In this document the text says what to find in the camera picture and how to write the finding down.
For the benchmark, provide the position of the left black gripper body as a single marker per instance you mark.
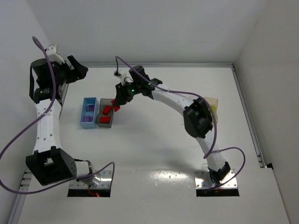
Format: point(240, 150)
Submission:
point(72, 70)

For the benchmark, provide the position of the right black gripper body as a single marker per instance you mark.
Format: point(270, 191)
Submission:
point(122, 92)

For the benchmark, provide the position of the red curved lego piece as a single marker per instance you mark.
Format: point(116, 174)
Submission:
point(115, 106)

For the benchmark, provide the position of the red lego brick front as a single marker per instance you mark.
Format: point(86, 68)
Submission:
point(105, 120)

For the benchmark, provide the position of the purple round lego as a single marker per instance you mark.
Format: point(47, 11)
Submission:
point(87, 118)
point(90, 108)

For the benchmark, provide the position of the lime green lego brick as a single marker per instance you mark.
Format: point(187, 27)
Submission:
point(214, 108)

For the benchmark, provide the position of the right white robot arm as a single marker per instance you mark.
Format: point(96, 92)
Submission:
point(198, 120)

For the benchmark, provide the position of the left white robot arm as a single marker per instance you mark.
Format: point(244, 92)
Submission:
point(49, 163)

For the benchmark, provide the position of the smoky grey plastic container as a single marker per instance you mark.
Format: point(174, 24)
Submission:
point(103, 103)

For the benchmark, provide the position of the light blue plastic container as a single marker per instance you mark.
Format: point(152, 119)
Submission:
point(89, 101)

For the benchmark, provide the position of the orange translucent plastic container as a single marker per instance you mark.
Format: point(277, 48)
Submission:
point(213, 101)

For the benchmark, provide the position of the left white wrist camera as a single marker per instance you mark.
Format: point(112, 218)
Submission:
point(53, 54)

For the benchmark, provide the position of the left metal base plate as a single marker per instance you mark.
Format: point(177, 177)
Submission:
point(99, 186)

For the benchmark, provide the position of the metal base plate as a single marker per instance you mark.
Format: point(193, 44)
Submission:
point(99, 186)
point(205, 187)

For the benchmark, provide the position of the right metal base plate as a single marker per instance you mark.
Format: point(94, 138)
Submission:
point(205, 187)

